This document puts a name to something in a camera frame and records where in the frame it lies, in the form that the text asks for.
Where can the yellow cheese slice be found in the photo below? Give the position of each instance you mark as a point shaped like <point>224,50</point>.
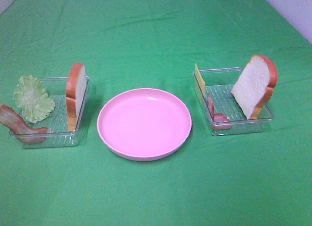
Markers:
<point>201,88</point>

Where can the bacon strip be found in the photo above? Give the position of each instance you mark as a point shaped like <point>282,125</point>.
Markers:
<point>217,117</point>
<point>17,125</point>

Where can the bread slice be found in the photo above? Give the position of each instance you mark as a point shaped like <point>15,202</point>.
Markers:
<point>75,90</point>
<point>255,85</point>

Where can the green lettuce leaf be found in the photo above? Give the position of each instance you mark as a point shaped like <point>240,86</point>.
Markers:
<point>33,99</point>

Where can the pink round plate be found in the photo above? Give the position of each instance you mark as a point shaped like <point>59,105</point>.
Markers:
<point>144,124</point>

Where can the right clear plastic tray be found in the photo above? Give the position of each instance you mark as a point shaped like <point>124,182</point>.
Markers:
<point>219,83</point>

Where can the clear plastic tray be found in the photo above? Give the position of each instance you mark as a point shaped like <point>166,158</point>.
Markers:
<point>58,134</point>
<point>219,83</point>

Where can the green tablecloth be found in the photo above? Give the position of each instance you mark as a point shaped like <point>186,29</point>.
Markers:
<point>259,179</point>

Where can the left clear plastic tray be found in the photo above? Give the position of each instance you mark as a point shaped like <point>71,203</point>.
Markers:
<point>58,134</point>

